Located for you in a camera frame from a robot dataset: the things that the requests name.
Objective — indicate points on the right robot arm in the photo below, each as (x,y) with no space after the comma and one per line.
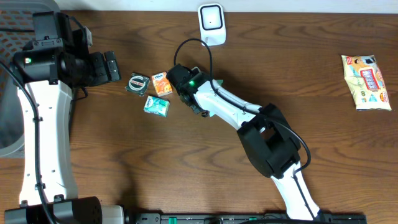
(270,144)

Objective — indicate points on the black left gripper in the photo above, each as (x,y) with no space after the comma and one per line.
(102,74)

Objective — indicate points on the dark grey plastic basket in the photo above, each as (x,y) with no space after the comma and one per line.
(16,31)

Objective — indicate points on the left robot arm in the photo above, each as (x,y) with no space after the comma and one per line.
(46,72)

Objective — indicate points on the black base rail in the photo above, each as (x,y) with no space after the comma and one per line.
(277,218)

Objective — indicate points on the green Kleenex tissue pack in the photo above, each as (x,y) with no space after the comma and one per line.
(156,106)

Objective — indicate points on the white barcode scanner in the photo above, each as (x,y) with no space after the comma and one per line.
(212,24)

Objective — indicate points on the teal wet wipes pack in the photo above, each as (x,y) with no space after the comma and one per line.
(220,82)

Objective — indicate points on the white blue snack bag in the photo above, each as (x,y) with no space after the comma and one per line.
(365,82)

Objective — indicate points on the orange Kleenex tissue pack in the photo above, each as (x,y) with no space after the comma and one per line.
(161,84)

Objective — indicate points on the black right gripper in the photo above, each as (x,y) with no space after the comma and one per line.
(198,110)

